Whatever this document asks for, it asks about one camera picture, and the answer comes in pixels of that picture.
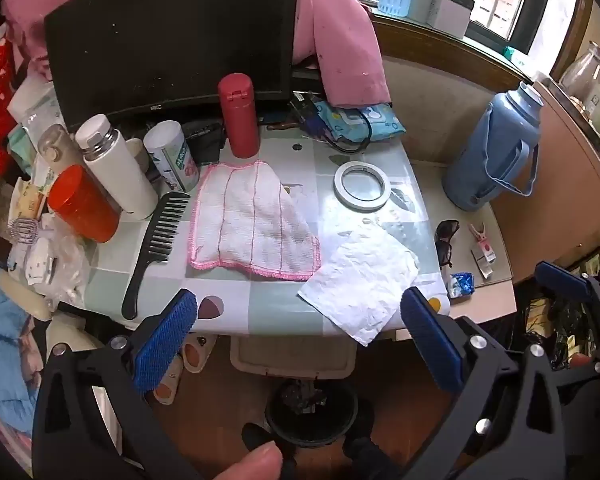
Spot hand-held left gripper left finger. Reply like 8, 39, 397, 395
31, 288, 201, 480

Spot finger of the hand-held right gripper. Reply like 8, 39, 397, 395
557, 310, 600, 408
534, 261, 600, 321

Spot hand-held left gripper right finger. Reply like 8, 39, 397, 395
400, 286, 568, 480

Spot white paper tissue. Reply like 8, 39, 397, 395
297, 220, 421, 347

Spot black round trash bin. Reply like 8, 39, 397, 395
264, 380, 359, 448

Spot person's left hand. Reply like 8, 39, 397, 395
205, 441, 284, 480

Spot beige slipper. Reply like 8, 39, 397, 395
180, 332, 219, 374
152, 355, 184, 405

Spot black plastic bag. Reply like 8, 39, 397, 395
517, 287, 600, 376

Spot blue and white small packet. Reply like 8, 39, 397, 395
447, 271, 476, 300

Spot wooden cabinet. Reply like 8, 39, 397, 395
490, 80, 600, 286

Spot black comb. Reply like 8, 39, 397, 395
121, 191, 192, 321

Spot black sunglasses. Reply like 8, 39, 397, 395
434, 219, 461, 268

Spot clear plastic bag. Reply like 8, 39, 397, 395
25, 220, 101, 311

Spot beige plastic stool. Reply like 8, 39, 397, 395
230, 335, 357, 380

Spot black shoe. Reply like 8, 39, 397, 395
342, 435, 397, 480

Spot cream padded chair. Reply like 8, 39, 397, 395
0, 272, 111, 361

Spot blue thermos jug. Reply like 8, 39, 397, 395
441, 81, 541, 212

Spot white dishcloth with pink edge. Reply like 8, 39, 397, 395
187, 160, 322, 282

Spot orange plastic cup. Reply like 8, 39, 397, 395
47, 164, 121, 244

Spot light blue cloth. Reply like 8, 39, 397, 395
0, 255, 41, 406

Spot white steel-neck thermos bottle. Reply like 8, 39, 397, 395
75, 114, 159, 221

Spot white tape roll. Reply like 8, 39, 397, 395
333, 161, 392, 211

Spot silver hair claw clip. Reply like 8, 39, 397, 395
9, 217, 37, 246

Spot white canister with green label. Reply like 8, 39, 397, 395
143, 120, 201, 194

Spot yellow packet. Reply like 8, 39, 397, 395
10, 180, 46, 222

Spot black pouch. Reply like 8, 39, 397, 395
182, 120, 226, 166

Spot glass jar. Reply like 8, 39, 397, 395
560, 42, 600, 106

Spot small beige flask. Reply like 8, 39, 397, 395
36, 124, 88, 176

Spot blue patterned wipes pack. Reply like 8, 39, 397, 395
312, 100, 406, 141

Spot teal packet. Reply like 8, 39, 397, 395
502, 46, 529, 69

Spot red thermos bottle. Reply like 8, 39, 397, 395
217, 73, 261, 159

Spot white box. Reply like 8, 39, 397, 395
426, 0, 476, 38

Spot black computer monitor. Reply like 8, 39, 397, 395
44, 0, 301, 133

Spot pink cloth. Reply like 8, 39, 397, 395
1, 0, 392, 109

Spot black cable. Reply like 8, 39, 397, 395
325, 107, 372, 154

